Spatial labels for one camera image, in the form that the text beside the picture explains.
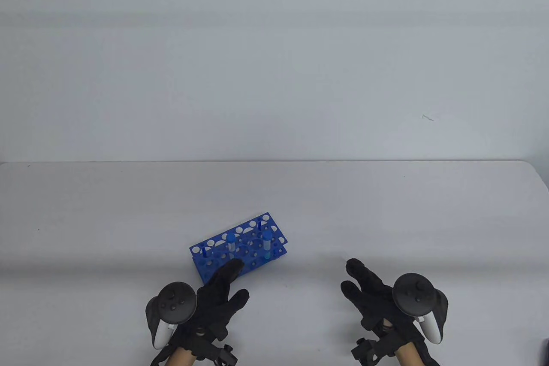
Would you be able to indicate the person's left hand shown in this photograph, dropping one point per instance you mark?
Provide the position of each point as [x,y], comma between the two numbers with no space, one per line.
[214,301]

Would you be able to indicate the person's right hand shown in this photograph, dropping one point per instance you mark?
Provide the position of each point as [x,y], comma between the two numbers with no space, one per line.
[373,297]

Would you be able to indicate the blue test tube rack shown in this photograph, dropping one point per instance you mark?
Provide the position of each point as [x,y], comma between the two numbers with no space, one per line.
[205,266]

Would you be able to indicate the clear test tube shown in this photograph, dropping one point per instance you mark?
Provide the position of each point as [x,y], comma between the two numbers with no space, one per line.
[231,238]

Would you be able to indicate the test tube with blue liquid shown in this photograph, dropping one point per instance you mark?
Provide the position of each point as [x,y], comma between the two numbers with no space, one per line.
[267,237]

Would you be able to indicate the person's left forearm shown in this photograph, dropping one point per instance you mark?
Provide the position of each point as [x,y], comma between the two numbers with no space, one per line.
[182,358]

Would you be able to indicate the person's right forearm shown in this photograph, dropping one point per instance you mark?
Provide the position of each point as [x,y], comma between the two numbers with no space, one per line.
[407,356]

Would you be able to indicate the black white handheld controller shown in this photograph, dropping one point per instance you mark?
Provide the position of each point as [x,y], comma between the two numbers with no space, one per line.
[414,293]
[176,301]

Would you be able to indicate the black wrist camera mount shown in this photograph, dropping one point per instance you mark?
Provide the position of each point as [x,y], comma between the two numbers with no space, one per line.
[369,349]
[218,353]

